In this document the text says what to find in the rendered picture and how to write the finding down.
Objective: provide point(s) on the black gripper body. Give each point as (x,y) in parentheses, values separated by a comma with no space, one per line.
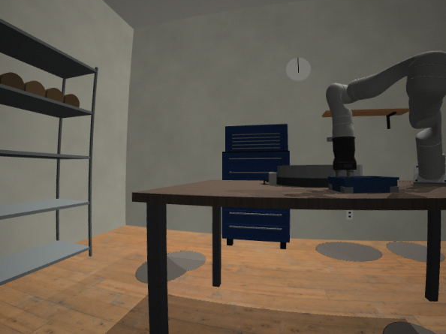
(343,146)

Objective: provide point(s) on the blue crate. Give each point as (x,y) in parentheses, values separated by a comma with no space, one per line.
(364,184)

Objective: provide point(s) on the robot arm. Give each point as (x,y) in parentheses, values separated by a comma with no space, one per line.
(425,86)

